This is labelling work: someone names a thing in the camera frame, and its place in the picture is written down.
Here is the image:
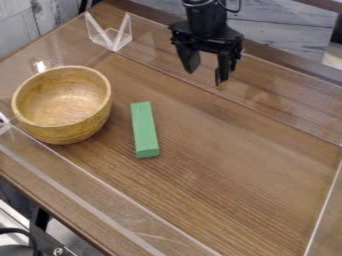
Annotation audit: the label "green rectangular block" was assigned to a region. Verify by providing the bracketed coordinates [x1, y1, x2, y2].
[130, 101, 158, 158]

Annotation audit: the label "clear acrylic barrier wall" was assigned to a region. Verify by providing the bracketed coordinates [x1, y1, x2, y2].
[0, 16, 342, 256]

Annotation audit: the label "clear acrylic corner bracket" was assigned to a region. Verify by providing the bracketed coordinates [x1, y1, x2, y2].
[84, 12, 132, 52]

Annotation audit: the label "black table leg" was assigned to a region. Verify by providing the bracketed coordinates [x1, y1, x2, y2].
[32, 208, 50, 231]

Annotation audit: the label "black table clamp mount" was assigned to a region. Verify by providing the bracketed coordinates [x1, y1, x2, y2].
[29, 226, 77, 256]

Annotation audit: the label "brown wooden bowl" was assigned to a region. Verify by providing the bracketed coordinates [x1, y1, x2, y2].
[10, 65, 113, 145]

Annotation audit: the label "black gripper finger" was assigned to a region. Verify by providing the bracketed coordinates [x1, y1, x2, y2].
[215, 50, 237, 85]
[176, 42, 200, 73]

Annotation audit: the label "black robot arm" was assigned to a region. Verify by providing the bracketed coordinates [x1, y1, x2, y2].
[168, 0, 244, 85]

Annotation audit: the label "black cable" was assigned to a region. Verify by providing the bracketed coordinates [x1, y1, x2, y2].
[0, 227, 44, 256]

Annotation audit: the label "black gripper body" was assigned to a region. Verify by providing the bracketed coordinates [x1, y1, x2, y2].
[168, 21, 244, 54]

